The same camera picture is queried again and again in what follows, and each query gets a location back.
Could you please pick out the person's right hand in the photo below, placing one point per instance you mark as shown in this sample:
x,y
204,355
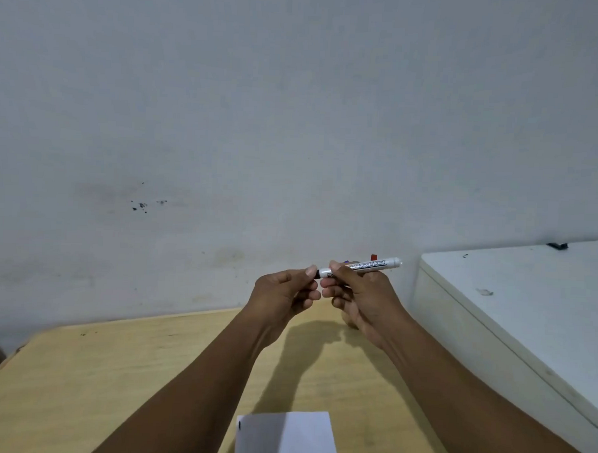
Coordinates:
x,y
370,298

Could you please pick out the person's left hand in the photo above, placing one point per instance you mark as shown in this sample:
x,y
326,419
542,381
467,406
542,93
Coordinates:
x,y
276,297

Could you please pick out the person's left thumb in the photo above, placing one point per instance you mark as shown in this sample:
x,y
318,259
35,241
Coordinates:
x,y
297,274

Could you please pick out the person's right thumb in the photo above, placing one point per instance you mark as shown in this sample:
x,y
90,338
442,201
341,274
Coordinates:
x,y
344,273

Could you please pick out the white marker pen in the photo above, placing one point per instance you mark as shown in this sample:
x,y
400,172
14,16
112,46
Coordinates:
x,y
366,266

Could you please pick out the person's left forearm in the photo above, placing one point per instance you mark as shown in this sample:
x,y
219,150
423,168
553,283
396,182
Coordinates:
x,y
187,397

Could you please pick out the person's right forearm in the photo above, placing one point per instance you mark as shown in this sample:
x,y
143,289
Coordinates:
x,y
469,409

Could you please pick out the white paper sheet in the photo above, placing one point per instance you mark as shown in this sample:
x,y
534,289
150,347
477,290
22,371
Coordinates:
x,y
287,438

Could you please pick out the white cabinet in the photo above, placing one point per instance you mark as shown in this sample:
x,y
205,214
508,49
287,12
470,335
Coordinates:
x,y
517,322

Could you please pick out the small black object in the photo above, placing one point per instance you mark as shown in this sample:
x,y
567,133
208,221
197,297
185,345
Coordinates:
x,y
558,245

